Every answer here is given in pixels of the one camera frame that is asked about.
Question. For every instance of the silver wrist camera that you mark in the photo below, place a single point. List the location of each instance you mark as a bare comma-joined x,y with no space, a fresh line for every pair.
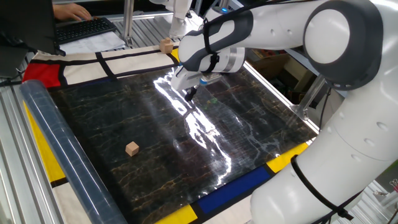
211,78

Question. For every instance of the black monitor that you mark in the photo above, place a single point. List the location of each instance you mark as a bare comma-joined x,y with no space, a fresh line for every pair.
25,25

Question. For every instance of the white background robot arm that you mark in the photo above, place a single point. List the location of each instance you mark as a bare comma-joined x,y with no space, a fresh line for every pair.
180,21

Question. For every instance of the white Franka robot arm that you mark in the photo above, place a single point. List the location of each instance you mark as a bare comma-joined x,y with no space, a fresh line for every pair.
342,140

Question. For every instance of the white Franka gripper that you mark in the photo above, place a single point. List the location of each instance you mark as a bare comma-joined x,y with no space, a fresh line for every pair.
183,79

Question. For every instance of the person's bare hand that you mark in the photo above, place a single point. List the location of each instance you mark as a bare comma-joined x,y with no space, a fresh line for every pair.
70,12

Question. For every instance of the cardboard box with tools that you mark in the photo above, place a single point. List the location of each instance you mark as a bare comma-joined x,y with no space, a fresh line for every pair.
267,63

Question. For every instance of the black keyboard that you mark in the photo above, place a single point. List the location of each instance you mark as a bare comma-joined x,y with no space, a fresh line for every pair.
84,29

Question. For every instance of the Mondrian pattern tablecloth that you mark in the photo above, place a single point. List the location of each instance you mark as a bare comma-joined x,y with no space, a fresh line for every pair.
84,67

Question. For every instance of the white paper sheets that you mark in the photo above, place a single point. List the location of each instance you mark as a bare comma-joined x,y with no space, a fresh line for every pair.
93,45

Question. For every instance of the black marble pattern mat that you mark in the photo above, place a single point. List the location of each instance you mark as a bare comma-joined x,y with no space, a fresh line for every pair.
140,155

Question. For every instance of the small wooden cube block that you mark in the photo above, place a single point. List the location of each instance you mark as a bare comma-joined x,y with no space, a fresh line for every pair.
132,148

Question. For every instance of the notched wooden block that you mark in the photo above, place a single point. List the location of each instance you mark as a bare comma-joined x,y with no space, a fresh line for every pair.
166,46

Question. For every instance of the aluminium frame post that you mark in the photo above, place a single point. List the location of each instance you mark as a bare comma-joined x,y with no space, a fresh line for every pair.
128,21

